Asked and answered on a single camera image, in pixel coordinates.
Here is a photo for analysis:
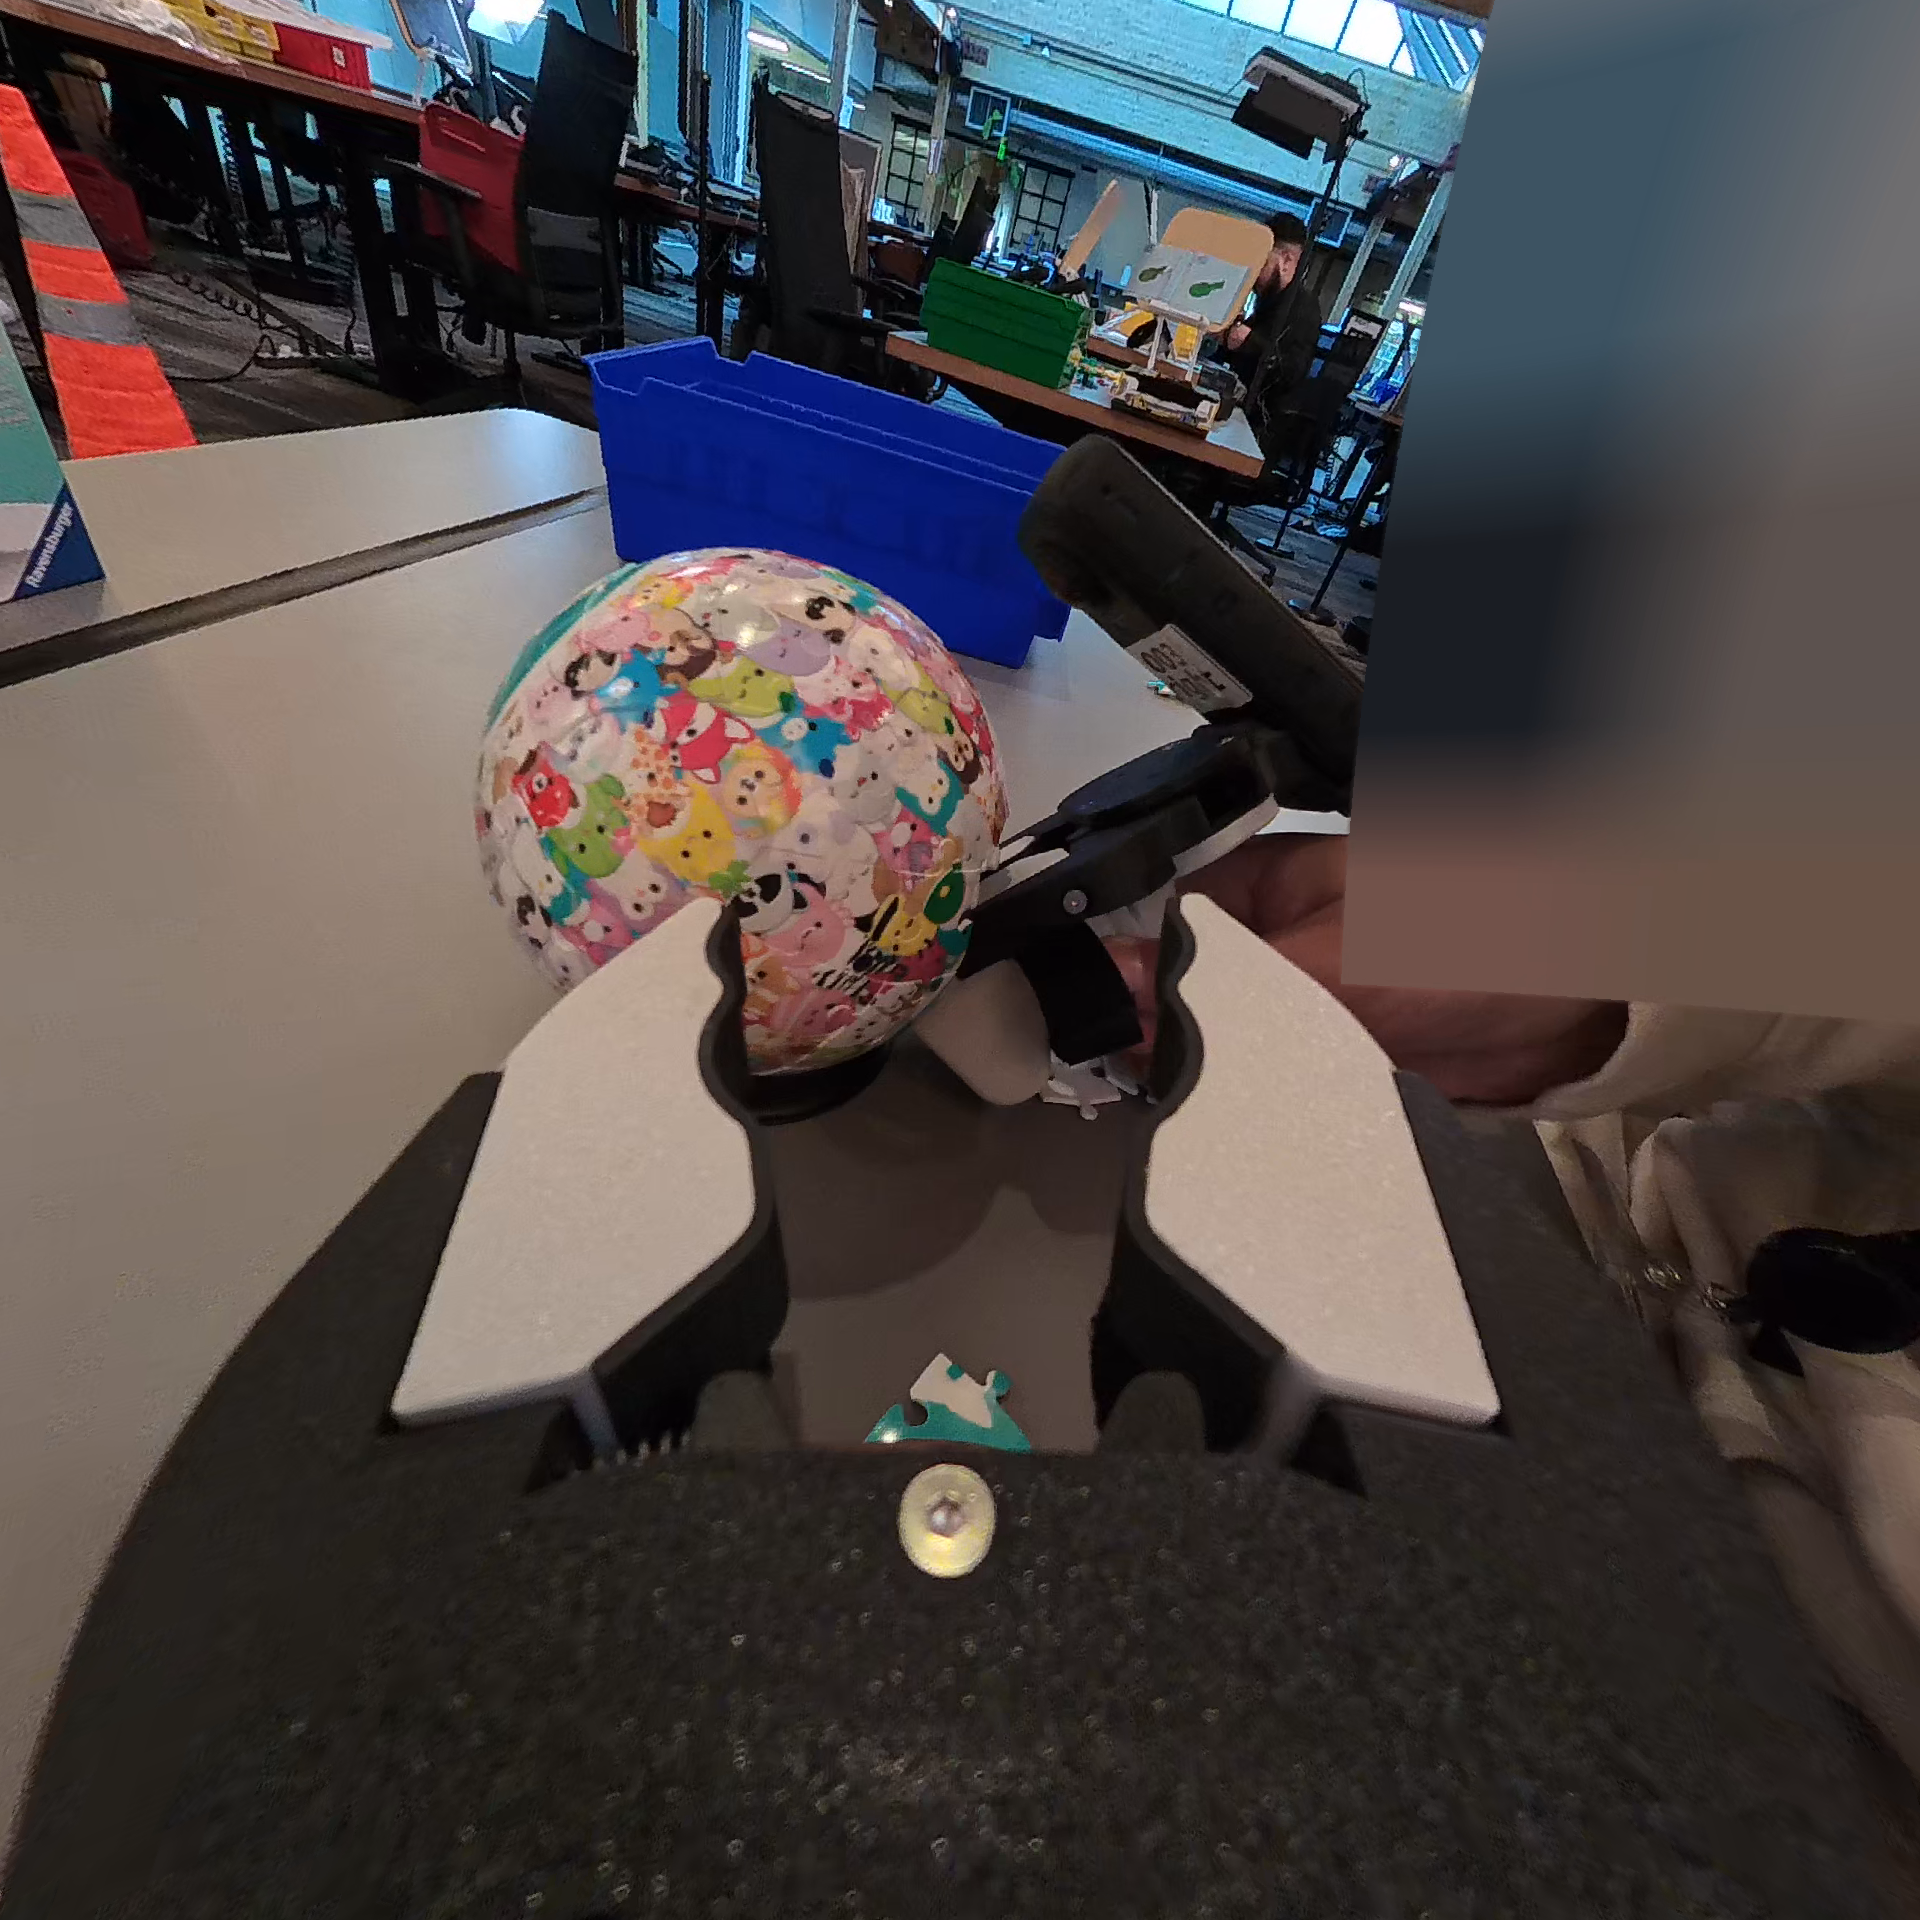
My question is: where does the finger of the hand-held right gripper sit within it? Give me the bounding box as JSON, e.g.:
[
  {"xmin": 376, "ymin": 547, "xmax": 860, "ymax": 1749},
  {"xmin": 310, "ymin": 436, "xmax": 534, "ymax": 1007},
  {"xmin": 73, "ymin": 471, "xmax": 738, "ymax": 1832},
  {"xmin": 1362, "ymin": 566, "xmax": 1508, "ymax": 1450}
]
[{"xmin": 996, "ymin": 727, "xmax": 1284, "ymax": 886}]

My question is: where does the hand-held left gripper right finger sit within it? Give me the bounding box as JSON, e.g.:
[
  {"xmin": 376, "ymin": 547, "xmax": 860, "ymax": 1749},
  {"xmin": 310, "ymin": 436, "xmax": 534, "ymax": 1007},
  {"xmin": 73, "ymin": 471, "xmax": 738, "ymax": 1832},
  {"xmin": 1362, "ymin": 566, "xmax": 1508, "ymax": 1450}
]
[{"xmin": 1096, "ymin": 893, "xmax": 1505, "ymax": 1466}]

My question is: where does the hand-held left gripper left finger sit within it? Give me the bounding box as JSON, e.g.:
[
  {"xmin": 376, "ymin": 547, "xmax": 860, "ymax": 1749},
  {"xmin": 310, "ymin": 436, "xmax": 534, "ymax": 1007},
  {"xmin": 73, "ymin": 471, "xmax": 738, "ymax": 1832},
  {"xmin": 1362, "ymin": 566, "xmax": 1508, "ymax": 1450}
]
[{"xmin": 391, "ymin": 895, "xmax": 788, "ymax": 1466}]

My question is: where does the black ball stand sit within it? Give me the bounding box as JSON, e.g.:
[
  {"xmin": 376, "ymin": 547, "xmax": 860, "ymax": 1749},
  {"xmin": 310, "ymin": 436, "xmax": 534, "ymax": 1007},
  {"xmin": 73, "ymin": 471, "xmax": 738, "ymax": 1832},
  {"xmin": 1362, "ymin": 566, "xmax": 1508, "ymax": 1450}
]
[{"xmin": 744, "ymin": 1047, "xmax": 911, "ymax": 1126}]

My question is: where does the colourful puzzle ball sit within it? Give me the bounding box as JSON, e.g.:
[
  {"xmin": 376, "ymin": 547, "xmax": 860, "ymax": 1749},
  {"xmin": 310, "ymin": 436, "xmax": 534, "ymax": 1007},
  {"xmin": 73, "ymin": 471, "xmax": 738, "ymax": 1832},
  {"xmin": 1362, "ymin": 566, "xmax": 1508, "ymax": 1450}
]
[{"xmin": 479, "ymin": 547, "xmax": 1010, "ymax": 1079}]

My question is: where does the teal white puzzle piece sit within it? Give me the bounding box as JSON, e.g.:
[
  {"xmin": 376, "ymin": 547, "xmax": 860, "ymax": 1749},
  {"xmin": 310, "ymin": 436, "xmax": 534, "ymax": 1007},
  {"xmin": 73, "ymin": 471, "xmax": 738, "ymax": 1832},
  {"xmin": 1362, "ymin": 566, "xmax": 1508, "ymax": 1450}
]
[{"xmin": 865, "ymin": 1354, "xmax": 1038, "ymax": 1454}]

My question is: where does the cardboard puzzle box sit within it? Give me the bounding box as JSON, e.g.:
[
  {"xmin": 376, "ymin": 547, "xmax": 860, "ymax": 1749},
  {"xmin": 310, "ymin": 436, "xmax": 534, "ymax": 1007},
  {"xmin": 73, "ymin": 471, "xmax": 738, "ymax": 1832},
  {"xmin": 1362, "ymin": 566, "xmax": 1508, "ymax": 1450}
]
[{"xmin": 0, "ymin": 330, "xmax": 108, "ymax": 606}]

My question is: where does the person's right hand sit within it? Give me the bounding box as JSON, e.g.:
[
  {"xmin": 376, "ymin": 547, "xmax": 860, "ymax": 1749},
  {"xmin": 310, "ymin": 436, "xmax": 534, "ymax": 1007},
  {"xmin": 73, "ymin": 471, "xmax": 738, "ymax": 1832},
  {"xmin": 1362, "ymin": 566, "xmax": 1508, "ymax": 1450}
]
[{"xmin": 1114, "ymin": 836, "xmax": 1632, "ymax": 1109}]

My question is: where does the wooden top table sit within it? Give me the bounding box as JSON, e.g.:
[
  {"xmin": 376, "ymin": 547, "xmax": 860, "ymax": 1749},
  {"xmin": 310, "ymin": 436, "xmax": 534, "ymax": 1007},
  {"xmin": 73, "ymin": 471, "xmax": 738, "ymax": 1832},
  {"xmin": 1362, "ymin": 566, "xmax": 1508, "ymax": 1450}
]
[{"xmin": 886, "ymin": 330, "xmax": 1268, "ymax": 483}]

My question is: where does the wooden document holder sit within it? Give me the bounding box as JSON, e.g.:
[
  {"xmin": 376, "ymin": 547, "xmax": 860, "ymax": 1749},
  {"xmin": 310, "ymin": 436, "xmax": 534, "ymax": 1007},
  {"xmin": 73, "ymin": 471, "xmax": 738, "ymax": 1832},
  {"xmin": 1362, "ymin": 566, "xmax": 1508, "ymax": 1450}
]
[{"xmin": 1124, "ymin": 208, "xmax": 1278, "ymax": 376}]

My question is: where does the green plastic bin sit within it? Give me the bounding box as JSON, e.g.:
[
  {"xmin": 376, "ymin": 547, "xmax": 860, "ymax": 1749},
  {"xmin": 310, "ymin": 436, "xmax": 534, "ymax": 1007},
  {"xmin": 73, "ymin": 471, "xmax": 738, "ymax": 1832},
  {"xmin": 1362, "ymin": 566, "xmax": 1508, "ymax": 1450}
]
[{"xmin": 920, "ymin": 258, "xmax": 1096, "ymax": 395}]

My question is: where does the blue plastic bin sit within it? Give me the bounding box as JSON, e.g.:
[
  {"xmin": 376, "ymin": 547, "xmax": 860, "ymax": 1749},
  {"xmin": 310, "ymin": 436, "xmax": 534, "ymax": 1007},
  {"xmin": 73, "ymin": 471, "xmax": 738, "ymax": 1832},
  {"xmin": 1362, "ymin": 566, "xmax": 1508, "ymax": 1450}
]
[{"xmin": 585, "ymin": 336, "xmax": 1075, "ymax": 669}]

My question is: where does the black studio light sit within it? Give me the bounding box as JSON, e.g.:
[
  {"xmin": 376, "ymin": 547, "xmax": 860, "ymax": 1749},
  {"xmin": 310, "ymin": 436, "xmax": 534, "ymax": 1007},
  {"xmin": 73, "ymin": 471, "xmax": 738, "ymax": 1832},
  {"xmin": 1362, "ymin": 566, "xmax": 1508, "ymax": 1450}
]
[{"xmin": 1232, "ymin": 45, "xmax": 1367, "ymax": 159}]

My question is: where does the black office chair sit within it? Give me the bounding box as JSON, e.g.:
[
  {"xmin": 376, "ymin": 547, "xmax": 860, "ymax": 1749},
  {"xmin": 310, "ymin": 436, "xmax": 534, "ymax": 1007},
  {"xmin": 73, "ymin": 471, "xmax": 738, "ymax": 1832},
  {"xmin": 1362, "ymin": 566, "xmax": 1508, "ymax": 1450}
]
[
  {"xmin": 750, "ymin": 83, "xmax": 887, "ymax": 376},
  {"xmin": 510, "ymin": 16, "xmax": 640, "ymax": 376}
]

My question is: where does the orange traffic cone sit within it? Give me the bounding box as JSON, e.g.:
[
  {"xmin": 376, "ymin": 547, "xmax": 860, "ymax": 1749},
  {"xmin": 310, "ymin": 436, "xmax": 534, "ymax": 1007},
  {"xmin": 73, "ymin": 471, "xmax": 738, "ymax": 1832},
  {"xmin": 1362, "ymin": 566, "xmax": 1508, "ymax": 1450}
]
[{"xmin": 0, "ymin": 83, "xmax": 196, "ymax": 459}]

